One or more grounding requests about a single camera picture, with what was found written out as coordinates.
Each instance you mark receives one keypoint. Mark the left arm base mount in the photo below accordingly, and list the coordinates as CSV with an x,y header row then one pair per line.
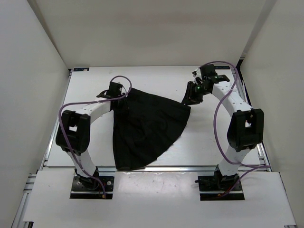
x,y
87,188

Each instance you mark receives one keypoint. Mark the blue corner label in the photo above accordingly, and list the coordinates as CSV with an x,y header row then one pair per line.
x,y
81,69
222,67

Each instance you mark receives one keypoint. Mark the left blue corner label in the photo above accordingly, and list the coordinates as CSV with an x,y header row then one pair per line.
x,y
81,69

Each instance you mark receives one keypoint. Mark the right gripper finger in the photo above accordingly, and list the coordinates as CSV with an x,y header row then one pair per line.
x,y
186,99
195,101

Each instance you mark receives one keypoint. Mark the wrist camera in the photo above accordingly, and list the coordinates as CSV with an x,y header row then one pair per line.
x,y
208,73
114,91

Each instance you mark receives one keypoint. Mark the left aluminium frame rail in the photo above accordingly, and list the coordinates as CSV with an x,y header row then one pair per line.
x,y
18,221

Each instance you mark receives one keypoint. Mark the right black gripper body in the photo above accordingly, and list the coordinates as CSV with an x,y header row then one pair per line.
x,y
198,91

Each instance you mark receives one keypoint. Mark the black pleated skirt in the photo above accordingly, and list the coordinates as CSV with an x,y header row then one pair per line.
x,y
145,127

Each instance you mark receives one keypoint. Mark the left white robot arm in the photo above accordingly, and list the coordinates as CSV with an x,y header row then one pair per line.
x,y
73,135

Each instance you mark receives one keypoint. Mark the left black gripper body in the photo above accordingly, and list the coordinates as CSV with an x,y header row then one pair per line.
x,y
122,106

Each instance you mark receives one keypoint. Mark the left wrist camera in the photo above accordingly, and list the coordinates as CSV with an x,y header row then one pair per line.
x,y
114,91

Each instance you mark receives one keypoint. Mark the right blue corner label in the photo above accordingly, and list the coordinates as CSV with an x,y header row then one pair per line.
x,y
222,67

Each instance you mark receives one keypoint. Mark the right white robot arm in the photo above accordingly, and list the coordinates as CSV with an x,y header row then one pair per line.
x,y
246,127

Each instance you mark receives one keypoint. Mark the front aluminium rail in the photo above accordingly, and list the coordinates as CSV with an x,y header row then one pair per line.
x,y
162,168

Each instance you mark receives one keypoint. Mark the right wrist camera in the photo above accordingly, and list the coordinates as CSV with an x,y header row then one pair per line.
x,y
208,73

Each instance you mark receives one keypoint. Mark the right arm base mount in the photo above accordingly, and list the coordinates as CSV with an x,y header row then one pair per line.
x,y
218,187

